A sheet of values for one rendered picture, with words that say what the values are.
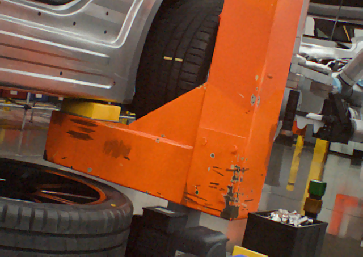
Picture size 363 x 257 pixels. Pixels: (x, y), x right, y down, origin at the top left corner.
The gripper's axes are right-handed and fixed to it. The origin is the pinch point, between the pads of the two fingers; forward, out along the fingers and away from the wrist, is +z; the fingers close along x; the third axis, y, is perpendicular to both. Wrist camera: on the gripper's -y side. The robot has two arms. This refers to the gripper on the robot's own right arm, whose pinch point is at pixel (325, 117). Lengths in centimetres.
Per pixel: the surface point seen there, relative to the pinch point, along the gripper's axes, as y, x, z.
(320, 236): -30, 30, 70
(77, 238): -39, -11, 117
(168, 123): -10, -17, 79
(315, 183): -18, 23, 62
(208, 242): -44, -7, 59
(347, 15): 87, -110, -318
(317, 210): -25, 25, 61
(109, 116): -13, -43, 72
